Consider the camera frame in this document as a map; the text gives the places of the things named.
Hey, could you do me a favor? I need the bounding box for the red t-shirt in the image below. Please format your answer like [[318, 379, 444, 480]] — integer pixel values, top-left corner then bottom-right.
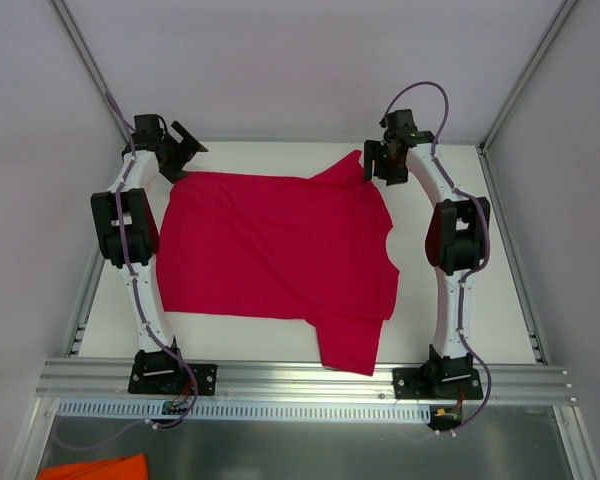
[[157, 150, 399, 375]]

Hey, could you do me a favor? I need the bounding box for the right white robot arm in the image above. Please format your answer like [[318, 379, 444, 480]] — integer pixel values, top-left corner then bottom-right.
[[363, 109, 490, 397]]

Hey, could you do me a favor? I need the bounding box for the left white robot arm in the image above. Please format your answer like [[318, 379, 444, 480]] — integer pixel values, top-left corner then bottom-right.
[[90, 114, 208, 393]]

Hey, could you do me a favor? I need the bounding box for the orange folded t-shirt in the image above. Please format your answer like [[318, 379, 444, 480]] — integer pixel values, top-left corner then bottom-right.
[[37, 454, 149, 480]]

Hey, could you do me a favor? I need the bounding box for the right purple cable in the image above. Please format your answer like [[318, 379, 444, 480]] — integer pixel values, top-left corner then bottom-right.
[[379, 80, 494, 439]]

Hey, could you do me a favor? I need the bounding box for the left aluminium frame post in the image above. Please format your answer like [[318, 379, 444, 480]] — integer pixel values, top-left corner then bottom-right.
[[47, 0, 127, 141]]

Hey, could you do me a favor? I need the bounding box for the aluminium frame post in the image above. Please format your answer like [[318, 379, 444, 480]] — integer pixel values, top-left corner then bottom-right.
[[478, 0, 580, 152], [47, 0, 127, 141]]

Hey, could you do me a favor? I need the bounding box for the right aluminium frame post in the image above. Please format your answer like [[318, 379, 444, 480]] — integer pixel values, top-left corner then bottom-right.
[[478, 0, 580, 152]]

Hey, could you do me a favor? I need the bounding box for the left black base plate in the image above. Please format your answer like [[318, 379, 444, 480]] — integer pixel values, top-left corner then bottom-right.
[[127, 351, 218, 396]]

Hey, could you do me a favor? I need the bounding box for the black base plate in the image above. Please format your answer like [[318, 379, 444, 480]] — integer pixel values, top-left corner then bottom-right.
[[392, 367, 484, 400], [127, 351, 218, 396]]

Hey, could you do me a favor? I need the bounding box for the aluminium mounting rail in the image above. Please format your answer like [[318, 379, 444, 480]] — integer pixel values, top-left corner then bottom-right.
[[35, 357, 577, 405]]

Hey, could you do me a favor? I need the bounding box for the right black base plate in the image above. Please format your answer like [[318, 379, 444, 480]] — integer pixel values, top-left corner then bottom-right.
[[392, 367, 484, 400]]

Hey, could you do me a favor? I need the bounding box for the slotted grey cable duct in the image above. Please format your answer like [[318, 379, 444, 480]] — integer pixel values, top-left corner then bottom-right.
[[56, 398, 431, 424]]

